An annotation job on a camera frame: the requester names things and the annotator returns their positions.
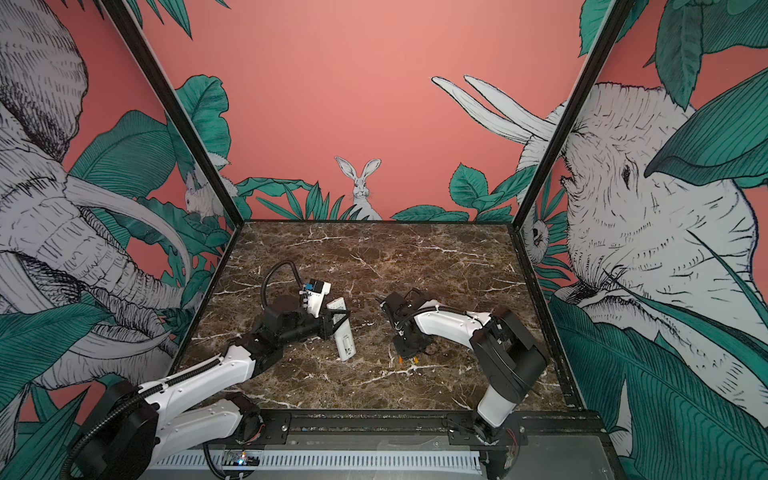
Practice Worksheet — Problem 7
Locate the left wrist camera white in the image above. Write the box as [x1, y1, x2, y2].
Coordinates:
[301, 279, 331, 318]

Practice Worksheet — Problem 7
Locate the left black frame post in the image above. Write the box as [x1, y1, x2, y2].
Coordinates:
[101, 0, 245, 229]

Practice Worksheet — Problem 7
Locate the white remote control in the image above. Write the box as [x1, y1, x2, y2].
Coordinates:
[327, 297, 356, 361]

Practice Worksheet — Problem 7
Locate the small green circuit board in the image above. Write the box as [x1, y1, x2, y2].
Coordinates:
[222, 451, 261, 470]

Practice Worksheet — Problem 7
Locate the black mounting rail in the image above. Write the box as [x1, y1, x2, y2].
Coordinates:
[246, 409, 607, 449]

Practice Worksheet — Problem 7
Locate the white slotted cable duct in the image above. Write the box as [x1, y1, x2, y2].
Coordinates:
[146, 449, 483, 473]

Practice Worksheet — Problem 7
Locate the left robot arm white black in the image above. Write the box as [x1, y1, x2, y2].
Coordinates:
[58, 276, 351, 479]

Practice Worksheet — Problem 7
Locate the black frame post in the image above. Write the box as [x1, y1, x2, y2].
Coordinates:
[512, 0, 635, 232]
[101, 0, 245, 229]

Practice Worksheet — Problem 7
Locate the right black frame post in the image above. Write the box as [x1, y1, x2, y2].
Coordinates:
[512, 0, 635, 232]

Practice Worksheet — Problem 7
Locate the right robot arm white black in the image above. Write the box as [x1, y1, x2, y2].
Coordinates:
[379, 288, 549, 444]

